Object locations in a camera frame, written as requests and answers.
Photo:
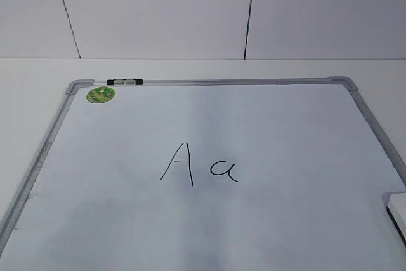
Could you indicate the white eraser with black felt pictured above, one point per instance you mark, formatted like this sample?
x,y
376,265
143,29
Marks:
x,y
394,203

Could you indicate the round green sticker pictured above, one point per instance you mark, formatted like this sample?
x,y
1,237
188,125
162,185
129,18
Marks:
x,y
100,95

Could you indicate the white board with grey frame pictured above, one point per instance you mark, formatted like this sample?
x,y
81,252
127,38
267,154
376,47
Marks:
x,y
264,174

